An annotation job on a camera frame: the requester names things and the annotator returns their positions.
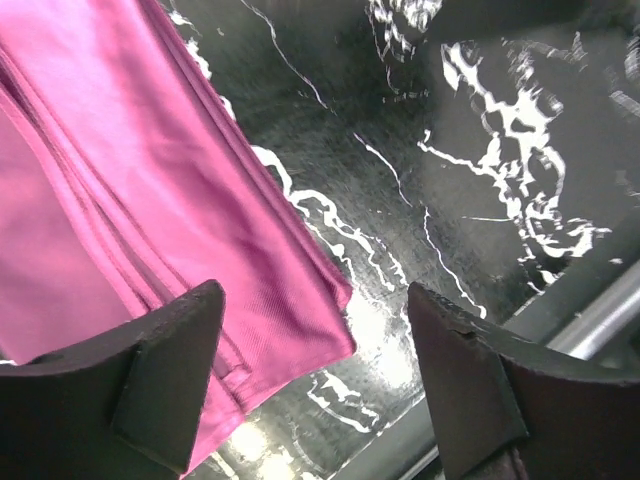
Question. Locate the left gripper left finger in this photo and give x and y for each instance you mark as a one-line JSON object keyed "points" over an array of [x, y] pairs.
{"points": [[124, 404]]}

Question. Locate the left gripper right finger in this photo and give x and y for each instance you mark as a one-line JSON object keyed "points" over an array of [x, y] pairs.
{"points": [[503, 407]]}

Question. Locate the purple satin napkin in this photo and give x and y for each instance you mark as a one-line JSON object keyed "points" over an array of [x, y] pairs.
{"points": [[125, 183]]}

